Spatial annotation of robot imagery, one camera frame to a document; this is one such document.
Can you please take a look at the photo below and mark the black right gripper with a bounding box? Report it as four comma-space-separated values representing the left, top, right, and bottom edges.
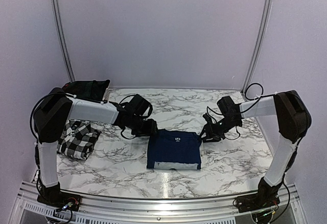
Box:
198, 116, 241, 142

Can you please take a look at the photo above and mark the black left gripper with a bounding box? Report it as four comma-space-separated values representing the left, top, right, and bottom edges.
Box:
129, 114, 159, 137

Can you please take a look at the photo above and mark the navy blue t-shirt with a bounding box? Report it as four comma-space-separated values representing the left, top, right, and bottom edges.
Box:
147, 129, 201, 170

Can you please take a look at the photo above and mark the black white plaid shirt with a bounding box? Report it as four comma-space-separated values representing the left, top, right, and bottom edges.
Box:
57, 120, 101, 160

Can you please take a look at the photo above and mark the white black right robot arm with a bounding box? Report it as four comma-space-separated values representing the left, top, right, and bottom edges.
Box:
200, 90, 312, 209

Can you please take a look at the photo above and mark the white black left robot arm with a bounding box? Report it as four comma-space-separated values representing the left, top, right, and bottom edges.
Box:
30, 87, 158, 206

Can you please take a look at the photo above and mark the pink perforated laundry basket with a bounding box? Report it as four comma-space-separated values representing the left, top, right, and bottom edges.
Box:
101, 88, 110, 103

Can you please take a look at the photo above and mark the dark blue green clothes pile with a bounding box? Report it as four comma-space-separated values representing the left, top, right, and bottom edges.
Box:
62, 80, 110, 101

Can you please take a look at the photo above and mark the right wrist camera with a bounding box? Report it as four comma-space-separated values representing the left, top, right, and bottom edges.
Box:
202, 113, 213, 125

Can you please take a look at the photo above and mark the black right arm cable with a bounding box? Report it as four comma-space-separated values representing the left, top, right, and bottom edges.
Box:
205, 82, 264, 140

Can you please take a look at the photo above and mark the front aluminium table rail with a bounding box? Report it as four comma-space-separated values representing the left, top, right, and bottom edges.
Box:
8, 182, 307, 223

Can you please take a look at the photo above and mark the left aluminium frame post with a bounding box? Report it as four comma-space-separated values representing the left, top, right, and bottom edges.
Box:
51, 0, 75, 82

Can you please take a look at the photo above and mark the aluminium frame post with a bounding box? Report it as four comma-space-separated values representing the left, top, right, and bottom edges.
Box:
241, 0, 272, 93
51, 0, 75, 82

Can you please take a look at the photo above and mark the right aluminium frame post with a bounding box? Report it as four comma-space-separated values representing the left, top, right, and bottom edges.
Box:
241, 0, 272, 93

